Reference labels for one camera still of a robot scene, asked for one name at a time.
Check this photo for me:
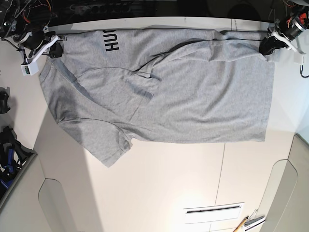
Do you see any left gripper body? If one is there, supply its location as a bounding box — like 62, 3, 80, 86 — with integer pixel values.
265, 14, 308, 53

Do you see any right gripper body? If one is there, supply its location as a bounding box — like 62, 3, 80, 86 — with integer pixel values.
14, 30, 63, 62

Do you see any grey T-shirt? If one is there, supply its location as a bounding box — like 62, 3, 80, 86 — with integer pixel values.
39, 29, 276, 167

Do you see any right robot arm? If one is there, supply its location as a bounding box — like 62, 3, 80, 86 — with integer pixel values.
0, 0, 63, 64

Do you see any black clamp at left edge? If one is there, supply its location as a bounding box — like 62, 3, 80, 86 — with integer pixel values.
0, 88, 11, 114

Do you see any black power strip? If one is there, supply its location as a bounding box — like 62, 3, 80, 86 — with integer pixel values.
69, 1, 135, 15

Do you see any blue and black tool pile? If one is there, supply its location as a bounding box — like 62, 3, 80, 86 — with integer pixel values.
0, 126, 36, 190

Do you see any white slotted vent panel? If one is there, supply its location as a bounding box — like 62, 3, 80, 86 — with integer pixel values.
183, 203, 245, 224

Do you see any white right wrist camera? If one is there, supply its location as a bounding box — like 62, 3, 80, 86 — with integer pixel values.
21, 62, 39, 76

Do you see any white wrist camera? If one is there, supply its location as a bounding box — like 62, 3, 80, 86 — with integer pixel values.
293, 53, 308, 65
21, 62, 39, 76

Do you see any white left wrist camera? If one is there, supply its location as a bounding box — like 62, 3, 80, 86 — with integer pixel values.
293, 53, 308, 65

